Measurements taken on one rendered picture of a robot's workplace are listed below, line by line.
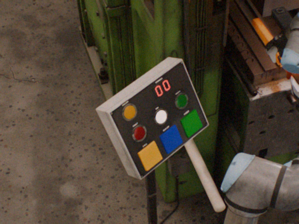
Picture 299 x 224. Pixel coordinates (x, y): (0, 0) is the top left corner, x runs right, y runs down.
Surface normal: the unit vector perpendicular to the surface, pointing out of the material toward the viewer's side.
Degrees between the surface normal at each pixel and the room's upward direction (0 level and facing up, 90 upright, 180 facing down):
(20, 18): 0
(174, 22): 90
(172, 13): 90
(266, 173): 12
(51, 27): 0
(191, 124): 60
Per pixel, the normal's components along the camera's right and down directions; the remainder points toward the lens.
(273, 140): 0.32, 0.72
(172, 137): 0.58, 0.15
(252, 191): -0.32, 0.30
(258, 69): -0.04, -0.64
